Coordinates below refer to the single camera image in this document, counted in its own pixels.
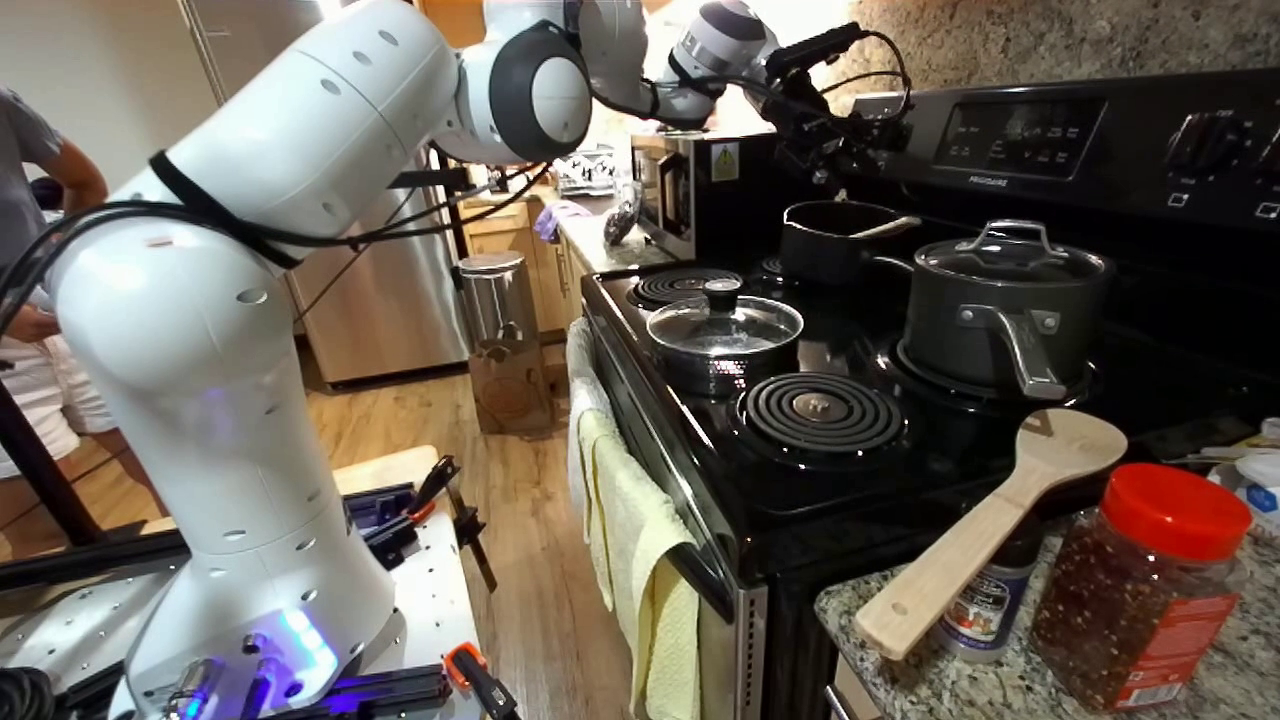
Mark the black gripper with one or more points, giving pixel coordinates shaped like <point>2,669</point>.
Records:
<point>813,136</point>

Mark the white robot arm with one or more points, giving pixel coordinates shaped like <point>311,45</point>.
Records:
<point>183,319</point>

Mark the black pot without lid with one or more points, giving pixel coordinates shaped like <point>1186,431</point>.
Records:
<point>816,248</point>

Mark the dark pot with lid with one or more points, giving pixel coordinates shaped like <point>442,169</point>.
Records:
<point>1006,311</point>

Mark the black electric stove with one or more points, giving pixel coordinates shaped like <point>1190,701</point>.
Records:
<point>1167,178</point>

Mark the black microwave oven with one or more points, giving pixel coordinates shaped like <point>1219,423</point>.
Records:
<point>709,197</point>

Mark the coil burner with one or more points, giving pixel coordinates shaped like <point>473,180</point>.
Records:
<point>820,414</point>

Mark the large wooden spatula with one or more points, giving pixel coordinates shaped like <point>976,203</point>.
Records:
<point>1048,448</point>

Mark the yellow dish towel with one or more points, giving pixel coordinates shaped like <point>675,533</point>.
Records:
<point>633,528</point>

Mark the stainless steel refrigerator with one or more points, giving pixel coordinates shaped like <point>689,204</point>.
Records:
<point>376,311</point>

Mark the small spice bottle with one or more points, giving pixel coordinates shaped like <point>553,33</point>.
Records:
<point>986,609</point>

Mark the red lid spice jar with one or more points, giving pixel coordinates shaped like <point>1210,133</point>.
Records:
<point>1142,588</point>

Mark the person in grey shirt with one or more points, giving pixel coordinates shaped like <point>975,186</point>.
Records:
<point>28,140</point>

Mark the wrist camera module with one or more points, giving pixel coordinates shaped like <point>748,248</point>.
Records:
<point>813,51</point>

